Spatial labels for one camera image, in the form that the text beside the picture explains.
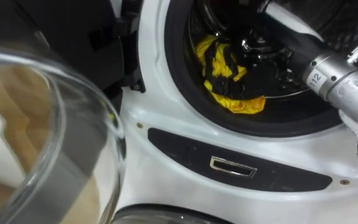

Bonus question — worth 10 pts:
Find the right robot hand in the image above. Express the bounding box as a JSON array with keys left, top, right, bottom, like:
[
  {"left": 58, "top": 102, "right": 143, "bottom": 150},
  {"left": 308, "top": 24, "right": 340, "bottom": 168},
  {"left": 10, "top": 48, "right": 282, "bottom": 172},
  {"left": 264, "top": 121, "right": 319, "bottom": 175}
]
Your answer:
[{"left": 242, "top": 0, "right": 325, "bottom": 75}]

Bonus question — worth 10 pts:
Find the yellow and black garment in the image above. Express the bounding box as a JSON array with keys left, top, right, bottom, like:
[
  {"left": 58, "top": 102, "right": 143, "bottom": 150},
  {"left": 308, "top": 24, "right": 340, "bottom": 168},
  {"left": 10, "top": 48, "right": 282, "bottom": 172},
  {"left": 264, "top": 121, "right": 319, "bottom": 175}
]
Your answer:
[{"left": 194, "top": 34, "right": 267, "bottom": 115}]

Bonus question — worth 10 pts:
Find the white washing machine tower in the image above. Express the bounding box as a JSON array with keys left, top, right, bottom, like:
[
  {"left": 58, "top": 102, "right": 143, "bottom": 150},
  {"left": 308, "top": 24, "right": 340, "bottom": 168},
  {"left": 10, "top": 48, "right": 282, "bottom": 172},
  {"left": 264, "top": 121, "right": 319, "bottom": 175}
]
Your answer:
[{"left": 110, "top": 0, "right": 358, "bottom": 224}]

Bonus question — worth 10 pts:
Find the glass washing machine door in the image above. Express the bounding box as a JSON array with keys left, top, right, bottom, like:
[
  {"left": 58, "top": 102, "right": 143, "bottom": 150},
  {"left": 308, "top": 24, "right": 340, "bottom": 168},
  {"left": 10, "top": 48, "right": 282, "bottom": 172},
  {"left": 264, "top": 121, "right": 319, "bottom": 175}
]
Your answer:
[{"left": 0, "top": 0, "right": 146, "bottom": 224}]

